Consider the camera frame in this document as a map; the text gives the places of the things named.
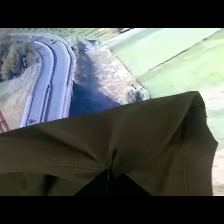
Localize olive green shirt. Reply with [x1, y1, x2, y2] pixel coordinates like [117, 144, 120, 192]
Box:
[0, 90, 219, 197]

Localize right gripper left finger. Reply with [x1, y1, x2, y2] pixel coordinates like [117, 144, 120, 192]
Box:
[73, 169, 110, 197]

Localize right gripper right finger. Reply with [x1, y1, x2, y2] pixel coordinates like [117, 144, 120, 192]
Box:
[108, 170, 152, 197]

